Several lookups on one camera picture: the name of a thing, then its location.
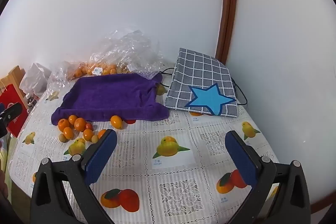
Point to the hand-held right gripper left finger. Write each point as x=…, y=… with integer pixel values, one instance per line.
x=101, y=155

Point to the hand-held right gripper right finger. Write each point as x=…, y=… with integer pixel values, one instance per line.
x=241, y=158

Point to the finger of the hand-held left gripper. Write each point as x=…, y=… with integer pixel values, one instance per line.
x=13, y=110

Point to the small green fruit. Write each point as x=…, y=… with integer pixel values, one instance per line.
x=62, y=138
x=94, y=138

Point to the purple towel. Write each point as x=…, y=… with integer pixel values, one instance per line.
x=110, y=92

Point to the red paper bag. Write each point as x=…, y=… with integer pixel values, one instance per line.
x=13, y=94

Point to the small dark bottle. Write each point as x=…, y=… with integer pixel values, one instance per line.
x=31, y=102

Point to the small reddish fruit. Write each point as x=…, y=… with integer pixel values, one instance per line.
x=89, y=126

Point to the pale yellow cloth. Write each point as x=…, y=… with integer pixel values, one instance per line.
x=7, y=161

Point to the brown paper bag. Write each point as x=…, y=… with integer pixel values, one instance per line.
x=15, y=74

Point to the white paper bag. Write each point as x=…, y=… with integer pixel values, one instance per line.
x=34, y=77

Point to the pale yellow small object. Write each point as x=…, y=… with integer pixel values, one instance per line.
x=54, y=95

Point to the fruit print tablecloth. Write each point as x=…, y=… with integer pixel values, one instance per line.
x=147, y=134

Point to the crumpled clear plastic wrap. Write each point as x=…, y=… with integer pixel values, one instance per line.
x=56, y=74

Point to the pile of packaged oranges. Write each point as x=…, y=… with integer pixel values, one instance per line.
x=81, y=70

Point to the yellow green fruit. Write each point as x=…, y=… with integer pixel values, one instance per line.
x=160, y=90

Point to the grey checked bag blue star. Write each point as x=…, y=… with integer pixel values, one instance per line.
x=202, y=77

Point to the clear plastic bag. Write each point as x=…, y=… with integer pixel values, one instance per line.
x=126, y=48

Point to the brown wooden door frame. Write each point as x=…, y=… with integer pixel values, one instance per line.
x=228, y=3

